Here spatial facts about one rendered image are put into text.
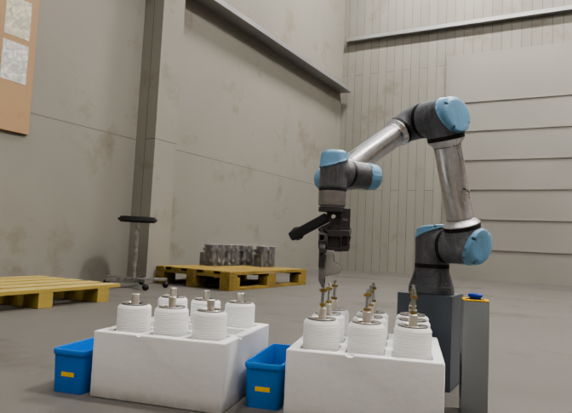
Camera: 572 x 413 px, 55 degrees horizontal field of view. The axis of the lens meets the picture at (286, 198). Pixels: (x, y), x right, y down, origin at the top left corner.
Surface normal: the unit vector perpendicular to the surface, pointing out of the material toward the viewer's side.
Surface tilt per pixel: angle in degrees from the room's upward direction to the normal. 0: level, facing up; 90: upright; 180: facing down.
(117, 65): 90
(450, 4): 90
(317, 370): 90
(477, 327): 90
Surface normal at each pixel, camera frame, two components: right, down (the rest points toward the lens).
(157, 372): -0.27, -0.08
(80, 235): 0.87, 0.00
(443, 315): -0.48, -0.09
